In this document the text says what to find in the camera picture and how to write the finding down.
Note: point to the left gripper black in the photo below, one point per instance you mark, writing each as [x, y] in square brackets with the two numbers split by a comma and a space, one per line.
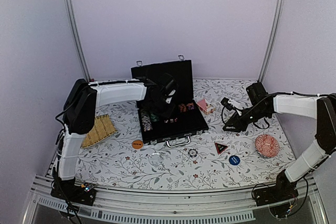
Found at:
[166, 115]

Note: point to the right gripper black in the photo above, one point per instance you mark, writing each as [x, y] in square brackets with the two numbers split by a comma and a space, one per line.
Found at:
[240, 126]

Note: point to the black poker set case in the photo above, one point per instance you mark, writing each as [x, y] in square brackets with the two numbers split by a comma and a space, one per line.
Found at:
[189, 123]

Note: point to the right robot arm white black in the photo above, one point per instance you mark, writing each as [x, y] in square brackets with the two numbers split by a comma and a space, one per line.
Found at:
[317, 108]

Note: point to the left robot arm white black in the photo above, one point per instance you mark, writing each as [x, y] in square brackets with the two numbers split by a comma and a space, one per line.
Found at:
[78, 115]

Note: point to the green blue poker chip row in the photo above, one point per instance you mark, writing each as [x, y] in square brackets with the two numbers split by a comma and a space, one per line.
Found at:
[154, 118]

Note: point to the blue orange poker chip row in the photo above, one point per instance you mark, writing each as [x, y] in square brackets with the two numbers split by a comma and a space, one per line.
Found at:
[146, 120]

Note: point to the red patterned bowl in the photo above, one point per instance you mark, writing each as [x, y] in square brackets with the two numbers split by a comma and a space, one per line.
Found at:
[267, 146]

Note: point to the red playing card deck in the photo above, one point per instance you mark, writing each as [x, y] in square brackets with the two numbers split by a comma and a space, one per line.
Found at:
[206, 107]

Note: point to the floral table cloth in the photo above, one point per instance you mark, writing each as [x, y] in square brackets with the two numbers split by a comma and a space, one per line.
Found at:
[114, 162]

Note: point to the orange round dealer button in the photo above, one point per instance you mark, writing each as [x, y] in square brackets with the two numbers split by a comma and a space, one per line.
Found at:
[137, 144]

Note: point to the black triangular all-in button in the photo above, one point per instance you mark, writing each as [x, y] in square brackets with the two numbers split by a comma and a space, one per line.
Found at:
[220, 148]

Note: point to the blue round dealer button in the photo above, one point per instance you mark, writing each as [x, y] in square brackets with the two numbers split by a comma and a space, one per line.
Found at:
[234, 160]

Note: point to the clear plastic round lid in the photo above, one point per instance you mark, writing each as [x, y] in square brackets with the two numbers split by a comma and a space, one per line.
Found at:
[156, 158]

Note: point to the woven bamboo tray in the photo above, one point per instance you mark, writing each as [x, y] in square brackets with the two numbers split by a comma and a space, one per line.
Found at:
[103, 128]

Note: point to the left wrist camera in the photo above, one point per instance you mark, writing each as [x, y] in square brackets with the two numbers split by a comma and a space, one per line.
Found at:
[170, 96]

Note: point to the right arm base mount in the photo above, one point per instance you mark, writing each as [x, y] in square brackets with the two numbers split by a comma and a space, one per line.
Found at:
[280, 198]

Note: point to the front aluminium rail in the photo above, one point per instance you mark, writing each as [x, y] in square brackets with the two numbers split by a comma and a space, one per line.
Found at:
[121, 205]

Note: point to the right aluminium frame post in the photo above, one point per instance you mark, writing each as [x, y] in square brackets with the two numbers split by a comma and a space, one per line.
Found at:
[271, 40]

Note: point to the aluminium frame post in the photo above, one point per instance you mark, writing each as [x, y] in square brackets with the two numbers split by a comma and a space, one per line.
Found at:
[75, 34]
[271, 40]

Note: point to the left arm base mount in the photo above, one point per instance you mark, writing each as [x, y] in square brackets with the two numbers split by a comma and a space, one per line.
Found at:
[84, 194]

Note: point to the left aluminium frame post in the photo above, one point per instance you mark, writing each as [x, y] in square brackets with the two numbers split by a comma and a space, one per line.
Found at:
[75, 34]

